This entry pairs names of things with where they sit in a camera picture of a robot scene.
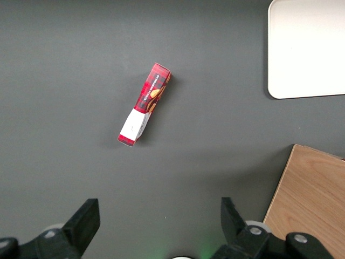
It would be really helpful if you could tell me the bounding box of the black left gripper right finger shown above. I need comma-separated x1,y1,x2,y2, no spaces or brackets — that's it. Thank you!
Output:
212,197,334,259

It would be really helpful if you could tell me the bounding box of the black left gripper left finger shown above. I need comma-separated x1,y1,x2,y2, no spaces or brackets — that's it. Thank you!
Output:
0,198,101,259

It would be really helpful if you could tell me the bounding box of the red cookie box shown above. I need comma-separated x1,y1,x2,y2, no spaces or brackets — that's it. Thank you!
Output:
117,63,172,148

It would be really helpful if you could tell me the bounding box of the beige plastic tray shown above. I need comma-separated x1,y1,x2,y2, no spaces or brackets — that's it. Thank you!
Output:
267,0,345,100

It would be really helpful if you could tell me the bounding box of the wooden drawer cabinet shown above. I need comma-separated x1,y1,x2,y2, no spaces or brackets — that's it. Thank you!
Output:
263,144,345,259

